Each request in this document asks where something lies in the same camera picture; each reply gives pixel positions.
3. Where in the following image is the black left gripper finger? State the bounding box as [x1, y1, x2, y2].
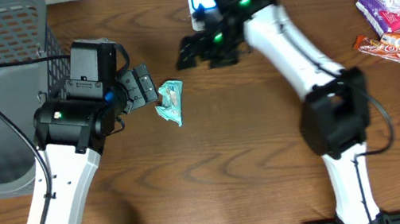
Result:
[118, 71, 146, 112]
[134, 64, 159, 103]

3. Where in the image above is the teal wet wipes packet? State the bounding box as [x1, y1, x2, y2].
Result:
[155, 80, 183, 126]

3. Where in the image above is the orange tissue packet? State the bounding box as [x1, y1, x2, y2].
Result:
[380, 31, 400, 48]

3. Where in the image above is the orange-red snack bar wrapper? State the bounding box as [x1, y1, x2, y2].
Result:
[353, 35, 400, 63]

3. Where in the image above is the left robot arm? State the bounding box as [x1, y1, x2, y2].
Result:
[26, 38, 158, 224]

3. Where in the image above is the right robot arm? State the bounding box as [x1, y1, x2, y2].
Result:
[177, 0, 380, 224]

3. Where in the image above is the white barcode scanner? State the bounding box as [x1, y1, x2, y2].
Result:
[187, 0, 220, 32]

